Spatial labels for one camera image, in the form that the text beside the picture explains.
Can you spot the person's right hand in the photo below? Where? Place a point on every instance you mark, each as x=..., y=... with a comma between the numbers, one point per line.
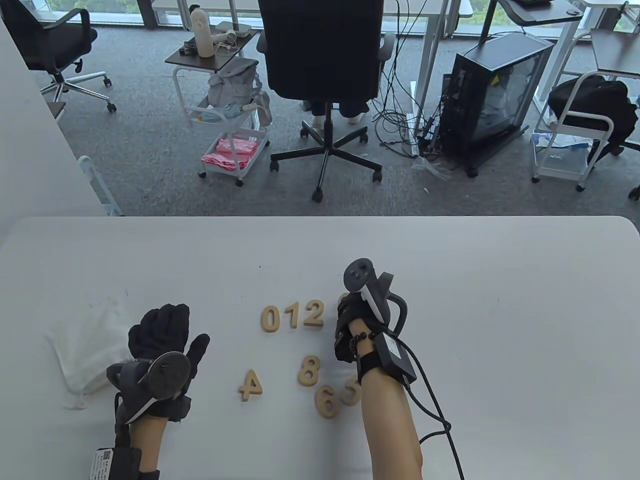
x=345, y=320

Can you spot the person's left hand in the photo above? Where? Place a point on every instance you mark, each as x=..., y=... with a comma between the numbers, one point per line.
x=160, y=330

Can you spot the double-bump wooden number block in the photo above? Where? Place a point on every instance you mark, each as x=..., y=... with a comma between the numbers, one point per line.
x=342, y=299

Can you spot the curved flat-base wooden number block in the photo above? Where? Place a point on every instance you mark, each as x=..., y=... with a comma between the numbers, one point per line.
x=315, y=324

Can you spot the straight wooden number block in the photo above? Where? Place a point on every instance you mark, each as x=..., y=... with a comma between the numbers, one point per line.
x=294, y=317

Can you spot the double-loop wooden number block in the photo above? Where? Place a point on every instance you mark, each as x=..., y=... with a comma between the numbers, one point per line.
x=309, y=371

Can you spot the hooked flat-top wooden number block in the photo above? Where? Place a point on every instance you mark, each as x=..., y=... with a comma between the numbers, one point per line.
x=351, y=402

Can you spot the looped tailed wooden number block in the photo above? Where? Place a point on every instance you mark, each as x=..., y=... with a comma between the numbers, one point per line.
x=320, y=400

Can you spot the angular wooden number block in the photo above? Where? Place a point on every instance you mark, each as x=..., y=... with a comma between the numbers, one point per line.
x=254, y=390

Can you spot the person's right forearm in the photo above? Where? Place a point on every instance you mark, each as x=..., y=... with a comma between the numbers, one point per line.
x=390, y=425

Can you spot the black forearm sensor box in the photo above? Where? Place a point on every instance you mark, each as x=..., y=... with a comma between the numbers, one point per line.
x=395, y=357
x=115, y=465

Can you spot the person's left forearm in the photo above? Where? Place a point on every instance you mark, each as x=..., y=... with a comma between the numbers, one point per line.
x=147, y=440

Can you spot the clear plastic bag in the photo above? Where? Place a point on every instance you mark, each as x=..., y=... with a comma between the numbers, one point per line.
x=432, y=169

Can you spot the black bag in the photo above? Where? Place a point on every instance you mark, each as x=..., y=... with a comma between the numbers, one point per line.
x=590, y=107

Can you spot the black grey hand controller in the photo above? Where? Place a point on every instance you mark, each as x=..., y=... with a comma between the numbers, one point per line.
x=170, y=372
x=357, y=272

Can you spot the pink folded cloths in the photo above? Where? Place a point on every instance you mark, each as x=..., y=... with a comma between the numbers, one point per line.
x=230, y=152

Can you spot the light blue pouch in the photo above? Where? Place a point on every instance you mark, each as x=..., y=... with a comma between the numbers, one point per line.
x=217, y=114

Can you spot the grey backpack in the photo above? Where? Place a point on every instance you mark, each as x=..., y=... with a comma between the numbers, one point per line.
x=232, y=82

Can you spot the black high-back office chair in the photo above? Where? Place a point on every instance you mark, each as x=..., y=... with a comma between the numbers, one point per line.
x=320, y=50

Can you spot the white cart with dark top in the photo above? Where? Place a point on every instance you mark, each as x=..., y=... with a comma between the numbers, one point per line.
x=200, y=59
x=615, y=55

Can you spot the black computer tower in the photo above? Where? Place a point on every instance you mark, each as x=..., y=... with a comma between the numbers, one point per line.
x=495, y=85

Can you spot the clear blue plastic packets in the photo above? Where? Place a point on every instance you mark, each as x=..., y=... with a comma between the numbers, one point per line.
x=565, y=142

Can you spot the small dark gadget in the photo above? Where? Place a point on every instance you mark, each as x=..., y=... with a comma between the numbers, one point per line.
x=187, y=48

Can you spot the cream cylindrical bottle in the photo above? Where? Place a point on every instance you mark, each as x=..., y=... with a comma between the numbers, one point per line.
x=201, y=35

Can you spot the white handheld device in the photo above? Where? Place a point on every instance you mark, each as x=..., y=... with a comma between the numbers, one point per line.
x=227, y=36

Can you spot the black mesh office chair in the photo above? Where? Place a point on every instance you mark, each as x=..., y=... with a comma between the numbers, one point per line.
x=50, y=40

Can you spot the white flat box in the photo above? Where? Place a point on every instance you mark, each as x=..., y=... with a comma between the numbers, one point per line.
x=235, y=27

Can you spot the black monitor stand table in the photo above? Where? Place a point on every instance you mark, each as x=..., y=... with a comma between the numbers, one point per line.
x=540, y=12

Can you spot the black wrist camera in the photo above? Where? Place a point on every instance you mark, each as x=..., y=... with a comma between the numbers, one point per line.
x=181, y=409

